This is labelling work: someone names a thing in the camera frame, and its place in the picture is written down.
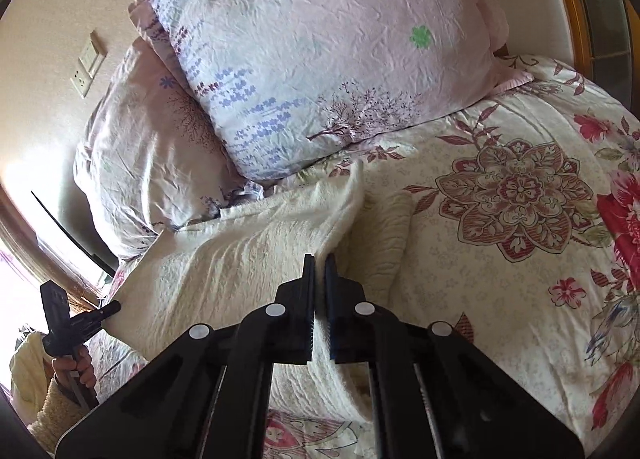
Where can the beige wall switch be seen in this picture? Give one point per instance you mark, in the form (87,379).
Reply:
(92,51)

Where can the person's left forearm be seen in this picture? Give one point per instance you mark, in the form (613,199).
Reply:
(50,419)

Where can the pink floral pillow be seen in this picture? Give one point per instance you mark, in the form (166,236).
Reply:
(150,164)
(310,39)

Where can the wooden headboard frame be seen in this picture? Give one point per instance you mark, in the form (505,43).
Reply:
(612,14)

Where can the beige wall socket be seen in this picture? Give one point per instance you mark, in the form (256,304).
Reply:
(81,83)

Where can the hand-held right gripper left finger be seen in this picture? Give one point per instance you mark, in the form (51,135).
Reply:
(309,289)

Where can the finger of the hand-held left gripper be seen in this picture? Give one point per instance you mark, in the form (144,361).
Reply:
(102,313)

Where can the floral bedspread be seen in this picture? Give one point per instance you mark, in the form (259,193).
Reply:
(500,264)

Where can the person's left hand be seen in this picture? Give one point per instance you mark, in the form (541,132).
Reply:
(86,369)

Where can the floral bed cover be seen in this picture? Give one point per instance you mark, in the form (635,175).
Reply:
(225,259)

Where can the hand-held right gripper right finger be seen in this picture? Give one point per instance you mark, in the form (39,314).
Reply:
(330,289)

